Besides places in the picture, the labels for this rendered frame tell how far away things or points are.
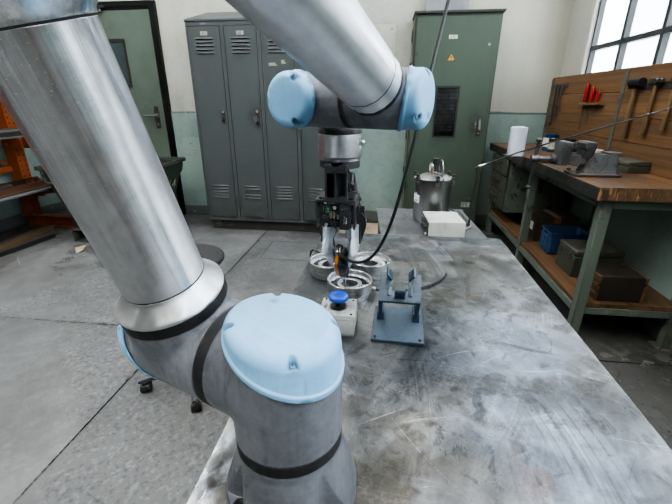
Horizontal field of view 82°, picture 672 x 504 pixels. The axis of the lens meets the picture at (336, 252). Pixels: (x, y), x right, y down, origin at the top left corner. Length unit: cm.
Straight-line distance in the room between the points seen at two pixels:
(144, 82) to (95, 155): 441
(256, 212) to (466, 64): 231
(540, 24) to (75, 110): 414
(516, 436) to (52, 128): 62
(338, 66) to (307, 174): 330
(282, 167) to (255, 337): 341
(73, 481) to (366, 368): 132
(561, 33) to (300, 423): 419
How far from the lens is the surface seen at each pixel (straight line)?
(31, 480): 188
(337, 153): 66
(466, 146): 381
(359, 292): 86
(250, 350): 35
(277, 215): 386
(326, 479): 46
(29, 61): 35
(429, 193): 184
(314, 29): 35
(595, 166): 243
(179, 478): 165
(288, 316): 39
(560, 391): 74
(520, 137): 306
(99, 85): 35
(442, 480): 56
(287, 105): 56
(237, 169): 388
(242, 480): 49
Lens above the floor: 123
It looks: 22 degrees down
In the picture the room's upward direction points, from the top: straight up
